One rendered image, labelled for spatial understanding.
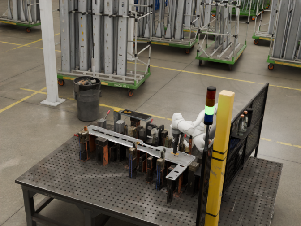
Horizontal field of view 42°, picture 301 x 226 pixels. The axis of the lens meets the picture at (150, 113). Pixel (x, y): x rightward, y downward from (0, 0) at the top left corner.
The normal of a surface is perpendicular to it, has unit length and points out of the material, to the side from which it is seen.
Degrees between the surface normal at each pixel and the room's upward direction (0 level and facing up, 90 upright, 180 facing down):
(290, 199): 0
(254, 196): 0
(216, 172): 90
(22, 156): 0
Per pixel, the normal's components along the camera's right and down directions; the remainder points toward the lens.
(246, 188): 0.03, -0.91
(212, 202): -0.50, 0.35
